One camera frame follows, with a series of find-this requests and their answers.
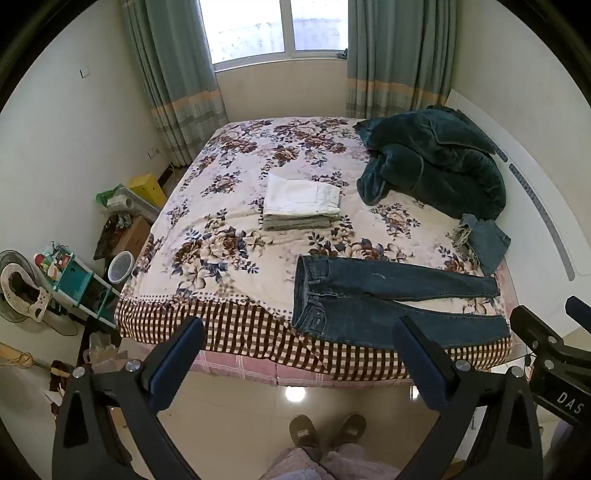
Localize teal striped curtain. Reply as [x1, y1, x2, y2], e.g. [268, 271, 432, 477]
[121, 0, 230, 168]
[345, 0, 458, 121]

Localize person's left leg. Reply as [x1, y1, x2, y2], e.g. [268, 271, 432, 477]
[261, 447, 325, 480]

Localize floral bed sheet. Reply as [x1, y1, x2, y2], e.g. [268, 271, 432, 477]
[115, 116, 515, 385]

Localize dark green plush blanket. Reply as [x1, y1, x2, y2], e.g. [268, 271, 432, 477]
[353, 105, 507, 221]

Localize white round bucket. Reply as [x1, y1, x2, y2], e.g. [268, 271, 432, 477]
[108, 251, 136, 283]

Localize green plastic bag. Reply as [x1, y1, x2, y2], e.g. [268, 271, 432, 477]
[96, 185, 127, 210]

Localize white headboard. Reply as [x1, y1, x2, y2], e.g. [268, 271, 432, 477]
[443, 88, 591, 283]

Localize brown slipper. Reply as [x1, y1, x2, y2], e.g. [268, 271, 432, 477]
[289, 414, 322, 450]
[329, 413, 368, 450]

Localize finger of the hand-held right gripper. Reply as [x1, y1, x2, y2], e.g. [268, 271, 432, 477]
[509, 305, 568, 365]
[564, 295, 591, 335]

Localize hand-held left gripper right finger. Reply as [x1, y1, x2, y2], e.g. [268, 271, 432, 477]
[392, 316, 543, 480]

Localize light blue frayed jeans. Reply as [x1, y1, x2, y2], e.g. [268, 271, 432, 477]
[455, 213, 512, 275]

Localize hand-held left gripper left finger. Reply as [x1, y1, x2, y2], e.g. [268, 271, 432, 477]
[52, 316, 206, 480]

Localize clear plastic bag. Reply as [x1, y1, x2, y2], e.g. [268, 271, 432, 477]
[83, 332, 136, 376]

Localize window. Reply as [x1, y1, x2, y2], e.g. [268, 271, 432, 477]
[199, 0, 349, 72]

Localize white folded pants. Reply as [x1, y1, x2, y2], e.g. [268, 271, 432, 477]
[263, 174, 343, 217]

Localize person's leg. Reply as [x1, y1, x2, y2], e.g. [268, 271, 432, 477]
[261, 447, 325, 480]
[321, 444, 402, 480]

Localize teal storage cart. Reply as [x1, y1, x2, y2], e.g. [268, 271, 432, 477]
[34, 241, 122, 329]

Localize grey folded pants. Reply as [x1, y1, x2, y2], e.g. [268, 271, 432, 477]
[262, 213, 333, 232]

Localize standing fan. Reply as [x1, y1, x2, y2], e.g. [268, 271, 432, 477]
[0, 249, 78, 337]

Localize person's right leg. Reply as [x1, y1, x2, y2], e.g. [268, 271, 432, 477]
[321, 444, 402, 480]

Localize yellow box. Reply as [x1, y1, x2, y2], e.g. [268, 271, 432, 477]
[127, 174, 168, 208]

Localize cardboard box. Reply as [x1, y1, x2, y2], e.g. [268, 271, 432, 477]
[113, 216, 153, 254]

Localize dark blue jeans pants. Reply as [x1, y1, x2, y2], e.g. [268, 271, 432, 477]
[291, 254, 512, 346]

